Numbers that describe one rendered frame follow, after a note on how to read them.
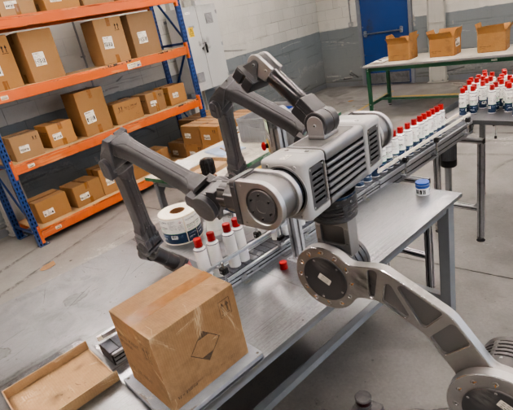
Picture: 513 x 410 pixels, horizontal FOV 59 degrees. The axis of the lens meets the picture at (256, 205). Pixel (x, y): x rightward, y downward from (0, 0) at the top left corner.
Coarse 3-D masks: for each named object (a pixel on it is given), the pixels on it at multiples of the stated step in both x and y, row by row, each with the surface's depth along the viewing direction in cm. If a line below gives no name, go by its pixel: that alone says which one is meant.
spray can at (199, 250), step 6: (198, 240) 178; (198, 246) 179; (204, 246) 181; (198, 252) 179; (204, 252) 180; (198, 258) 180; (204, 258) 181; (198, 264) 182; (204, 264) 182; (210, 264) 185
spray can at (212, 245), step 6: (210, 234) 181; (210, 240) 182; (216, 240) 184; (210, 246) 182; (216, 246) 183; (210, 252) 184; (216, 252) 184; (210, 258) 186; (216, 258) 184; (222, 258) 187; (216, 270) 187; (216, 276) 188; (222, 276) 188
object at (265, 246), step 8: (368, 184) 249; (272, 240) 210; (256, 248) 206; (264, 248) 205; (272, 248) 203; (256, 256) 199; (232, 272) 191; (224, 280) 187; (112, 336) 166; (104, 344) 162; (112, 344) 161; (120, 344) 160
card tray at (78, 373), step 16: (80, 352) 167; (48, 368) 160; (64, 368) 162; (80, 368) 160; (96, 368) 158; (16, 384) 154; (32, 384) 157; (48, 384) 155; (64, 384) 154; (80, 384) 152; (96, 384) 145; (112, 384) 149; (16, 400) 151; (32, 400) 149; (48, 400) 148; (64, 400) 146; (80, 400) 143
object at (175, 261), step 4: (172, 252) 177; (172, 256) 169; (176, 256) 171; (180, 256) 172; (168, 260) 168; (172, 260) 169; (176, 260) 170; (180, 260) 171; (184, 260) 170; (164, 264) 168; (168, 264) 168; (172, 264) 169; (176, 264) 170; (180, 264) 170; (168, 268) 174; (172, 268) 171; (176, 268) 171
